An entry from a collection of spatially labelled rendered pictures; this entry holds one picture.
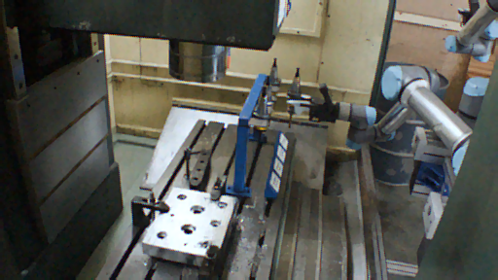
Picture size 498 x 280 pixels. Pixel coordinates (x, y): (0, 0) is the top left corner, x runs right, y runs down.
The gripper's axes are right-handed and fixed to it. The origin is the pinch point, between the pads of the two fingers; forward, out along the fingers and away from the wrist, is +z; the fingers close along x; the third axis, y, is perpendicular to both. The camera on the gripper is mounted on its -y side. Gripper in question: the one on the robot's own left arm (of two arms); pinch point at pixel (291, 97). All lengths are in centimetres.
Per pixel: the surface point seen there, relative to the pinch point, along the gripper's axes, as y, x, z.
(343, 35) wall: -19, 46, -20
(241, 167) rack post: 18.1, -30.1, 13.2
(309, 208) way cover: 46, -10, -16
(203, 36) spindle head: -39, -67, 20
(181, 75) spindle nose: -27, -62, 27
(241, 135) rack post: 4.7, -30.3, 14.4
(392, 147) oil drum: 81, 132, -83
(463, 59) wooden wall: 16, 194, -142
